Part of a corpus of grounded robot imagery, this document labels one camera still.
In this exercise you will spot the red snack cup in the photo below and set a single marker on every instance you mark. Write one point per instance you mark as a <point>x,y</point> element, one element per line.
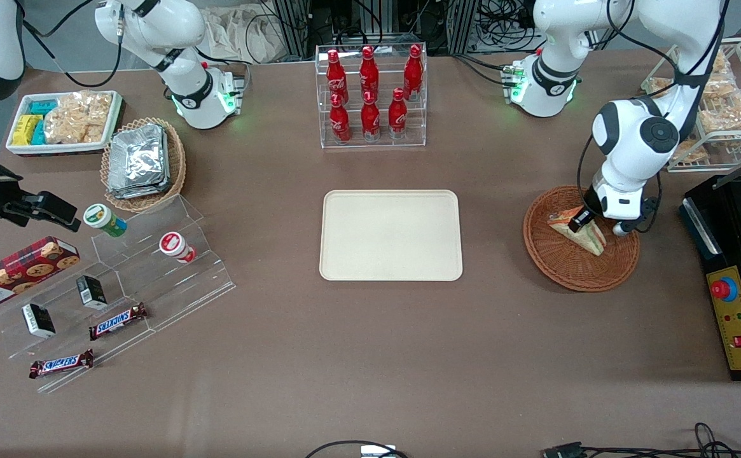
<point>176,247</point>

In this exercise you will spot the silver foil packet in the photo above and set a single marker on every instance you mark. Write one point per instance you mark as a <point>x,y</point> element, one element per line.
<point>138,156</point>
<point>138,193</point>

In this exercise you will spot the yellow snack box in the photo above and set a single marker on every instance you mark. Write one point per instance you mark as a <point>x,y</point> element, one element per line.
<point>25,129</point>

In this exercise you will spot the round brown wicker basket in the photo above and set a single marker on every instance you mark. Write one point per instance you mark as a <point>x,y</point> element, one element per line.
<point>574,270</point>

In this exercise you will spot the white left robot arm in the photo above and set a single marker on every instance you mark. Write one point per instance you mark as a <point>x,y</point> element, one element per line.
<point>624,165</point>

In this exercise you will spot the triangle sandwich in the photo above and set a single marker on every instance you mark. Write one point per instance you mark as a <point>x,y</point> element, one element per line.
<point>593,242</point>

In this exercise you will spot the small white device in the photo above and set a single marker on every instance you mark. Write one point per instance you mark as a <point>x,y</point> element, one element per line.
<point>378,452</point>

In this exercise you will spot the green snack cup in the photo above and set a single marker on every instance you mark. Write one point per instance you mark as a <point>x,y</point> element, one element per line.
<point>104,219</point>

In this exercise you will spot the small black box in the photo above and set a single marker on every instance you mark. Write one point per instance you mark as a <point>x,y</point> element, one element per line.
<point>92,292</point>
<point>39,320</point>

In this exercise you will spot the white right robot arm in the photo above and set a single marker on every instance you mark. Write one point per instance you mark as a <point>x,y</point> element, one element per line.
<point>186,25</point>

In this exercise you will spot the clear bag of crackers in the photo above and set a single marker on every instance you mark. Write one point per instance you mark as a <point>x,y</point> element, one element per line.
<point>77,117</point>

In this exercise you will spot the red cola bottle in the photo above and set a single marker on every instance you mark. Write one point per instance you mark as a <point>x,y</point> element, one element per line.
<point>339,121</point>
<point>413,73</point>
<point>397,116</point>
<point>370,119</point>
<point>369,73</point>
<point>335,76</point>

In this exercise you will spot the Snickers chocolate bar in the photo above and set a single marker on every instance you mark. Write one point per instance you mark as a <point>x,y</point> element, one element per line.
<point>62,364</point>
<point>117,321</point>

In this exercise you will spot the red tartan cookie box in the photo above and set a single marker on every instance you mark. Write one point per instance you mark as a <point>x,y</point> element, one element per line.
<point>20,272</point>

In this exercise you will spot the oval light wicker basket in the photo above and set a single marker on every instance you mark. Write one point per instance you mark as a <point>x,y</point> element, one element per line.
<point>176,165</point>

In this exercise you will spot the beige plastic tray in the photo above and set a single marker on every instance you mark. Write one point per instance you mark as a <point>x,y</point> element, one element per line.
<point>389,235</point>

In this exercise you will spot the aluminium frame post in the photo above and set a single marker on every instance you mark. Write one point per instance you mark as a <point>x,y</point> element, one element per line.
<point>294,28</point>
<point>462,25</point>

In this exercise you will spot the clear acrylic bottle rack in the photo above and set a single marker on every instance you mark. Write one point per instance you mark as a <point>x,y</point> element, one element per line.
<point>383,143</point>

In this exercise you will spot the red emergency stop button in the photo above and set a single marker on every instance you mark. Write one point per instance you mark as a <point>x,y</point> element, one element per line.
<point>723,289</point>

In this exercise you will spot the white rectangular dish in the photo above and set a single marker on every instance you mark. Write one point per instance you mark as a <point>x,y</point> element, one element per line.
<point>58,148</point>

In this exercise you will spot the clear acrylic stepped display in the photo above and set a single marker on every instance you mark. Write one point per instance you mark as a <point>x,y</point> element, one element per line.
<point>173,292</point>

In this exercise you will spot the black control box yellow panel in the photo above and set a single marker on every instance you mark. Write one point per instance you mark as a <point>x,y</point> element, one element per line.
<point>701,229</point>

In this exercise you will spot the teal snack box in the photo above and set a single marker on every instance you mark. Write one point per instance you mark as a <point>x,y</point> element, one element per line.
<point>44,107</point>
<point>39,133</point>

